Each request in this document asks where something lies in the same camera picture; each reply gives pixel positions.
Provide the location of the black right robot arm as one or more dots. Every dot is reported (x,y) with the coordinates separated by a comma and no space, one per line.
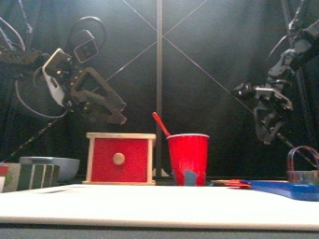
(297,46)

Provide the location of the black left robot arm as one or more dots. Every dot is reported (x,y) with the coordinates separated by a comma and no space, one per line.
(19,57)

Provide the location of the orange toy carrot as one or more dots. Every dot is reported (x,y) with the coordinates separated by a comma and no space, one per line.
(230,183)

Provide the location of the red straw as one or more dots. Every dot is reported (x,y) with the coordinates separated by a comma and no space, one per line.
(161,123)

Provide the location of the red wooden drawer box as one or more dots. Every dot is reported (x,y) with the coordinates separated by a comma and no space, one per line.
(119,158)

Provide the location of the grey bowl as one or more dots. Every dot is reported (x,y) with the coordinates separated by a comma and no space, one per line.
(62,166)

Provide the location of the red plastic cup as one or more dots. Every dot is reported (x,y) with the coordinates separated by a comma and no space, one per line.
(188,157)

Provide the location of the blue tray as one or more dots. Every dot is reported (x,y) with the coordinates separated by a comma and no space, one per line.
(286,188)

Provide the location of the green striped block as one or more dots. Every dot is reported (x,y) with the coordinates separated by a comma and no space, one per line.
(38,176)

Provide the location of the grey block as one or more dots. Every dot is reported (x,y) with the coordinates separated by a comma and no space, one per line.
(13,177)

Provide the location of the white cutting board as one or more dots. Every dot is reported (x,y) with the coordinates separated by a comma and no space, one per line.
(158,205)

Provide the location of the small red white toy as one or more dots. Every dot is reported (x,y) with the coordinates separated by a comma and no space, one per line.
(3,179)

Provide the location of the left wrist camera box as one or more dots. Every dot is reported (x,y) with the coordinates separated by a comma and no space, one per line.
(86,46)

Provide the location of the grey vertical frame post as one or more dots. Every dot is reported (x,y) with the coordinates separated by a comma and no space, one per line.
(160,77)

